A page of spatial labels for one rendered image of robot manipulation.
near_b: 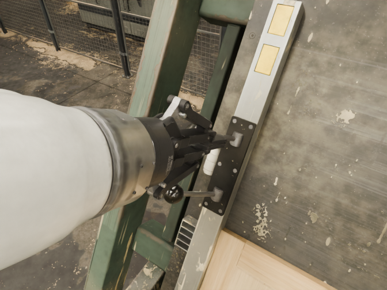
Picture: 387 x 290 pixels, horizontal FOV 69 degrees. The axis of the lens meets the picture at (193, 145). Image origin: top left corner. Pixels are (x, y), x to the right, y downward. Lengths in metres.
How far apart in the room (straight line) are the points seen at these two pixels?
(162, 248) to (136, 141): 0.60
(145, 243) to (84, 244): 1.42
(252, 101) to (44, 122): 0.43
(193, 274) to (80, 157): 0.54
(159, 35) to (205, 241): 0.45
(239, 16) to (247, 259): 0.51
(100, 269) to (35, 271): 1.43
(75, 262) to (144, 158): 1.97
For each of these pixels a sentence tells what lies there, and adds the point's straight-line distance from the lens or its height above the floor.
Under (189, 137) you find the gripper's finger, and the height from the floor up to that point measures 1.62.
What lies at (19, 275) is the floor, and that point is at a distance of 2.30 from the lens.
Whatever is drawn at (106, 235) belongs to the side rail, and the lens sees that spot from 0.80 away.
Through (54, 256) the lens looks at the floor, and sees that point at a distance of 2.26.
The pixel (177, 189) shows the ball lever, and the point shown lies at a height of 1.45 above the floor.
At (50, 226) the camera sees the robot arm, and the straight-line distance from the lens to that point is 0.18.
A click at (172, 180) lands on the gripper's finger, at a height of 1.57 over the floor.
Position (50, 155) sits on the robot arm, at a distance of 0.17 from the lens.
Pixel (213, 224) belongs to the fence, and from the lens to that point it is 0.62.
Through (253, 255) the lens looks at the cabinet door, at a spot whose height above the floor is 1.29.
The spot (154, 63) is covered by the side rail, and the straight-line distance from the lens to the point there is 0.65.
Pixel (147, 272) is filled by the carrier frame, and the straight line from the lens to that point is 1.17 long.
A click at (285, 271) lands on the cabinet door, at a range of 0.63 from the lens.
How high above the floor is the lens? 1.85
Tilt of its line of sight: 42 degrees down
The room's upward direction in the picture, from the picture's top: straight up
